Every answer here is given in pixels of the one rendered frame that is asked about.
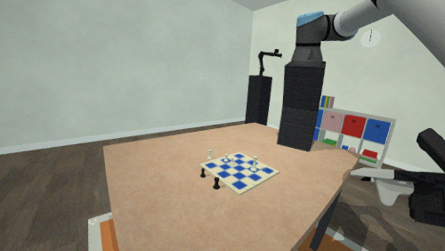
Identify blue and cream chessboard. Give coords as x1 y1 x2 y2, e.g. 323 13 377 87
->
199 152 279 195

